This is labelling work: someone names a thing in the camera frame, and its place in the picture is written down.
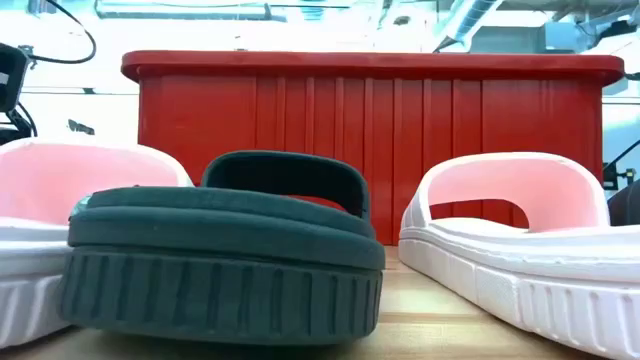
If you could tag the red plastic bin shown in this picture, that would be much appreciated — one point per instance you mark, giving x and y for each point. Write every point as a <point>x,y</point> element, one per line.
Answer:
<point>300,110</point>

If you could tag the black foam slide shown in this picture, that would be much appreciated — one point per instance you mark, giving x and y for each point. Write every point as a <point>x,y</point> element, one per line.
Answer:
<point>225,290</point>
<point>627,205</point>

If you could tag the small black bracket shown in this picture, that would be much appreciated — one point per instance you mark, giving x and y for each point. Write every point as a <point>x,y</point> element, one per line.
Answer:
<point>610,175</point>

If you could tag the pink foam slide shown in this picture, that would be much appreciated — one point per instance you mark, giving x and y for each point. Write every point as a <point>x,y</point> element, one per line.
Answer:
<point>30,260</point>
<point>550,280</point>

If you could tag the long ceiling light fixture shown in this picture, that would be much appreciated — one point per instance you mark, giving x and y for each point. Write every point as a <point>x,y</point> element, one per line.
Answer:
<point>180,10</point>

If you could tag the grey ceiling duct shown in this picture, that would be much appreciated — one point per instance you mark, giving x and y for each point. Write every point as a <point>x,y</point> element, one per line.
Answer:
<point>470,20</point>

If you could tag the small dark background object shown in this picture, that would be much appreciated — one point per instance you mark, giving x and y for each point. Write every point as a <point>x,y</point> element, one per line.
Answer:
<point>80,127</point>

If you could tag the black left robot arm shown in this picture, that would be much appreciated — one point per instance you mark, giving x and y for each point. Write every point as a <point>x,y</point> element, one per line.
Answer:
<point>10,75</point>

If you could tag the grey ceiling unit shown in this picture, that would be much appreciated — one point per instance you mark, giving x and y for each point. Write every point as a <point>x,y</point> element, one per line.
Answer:
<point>570,35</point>

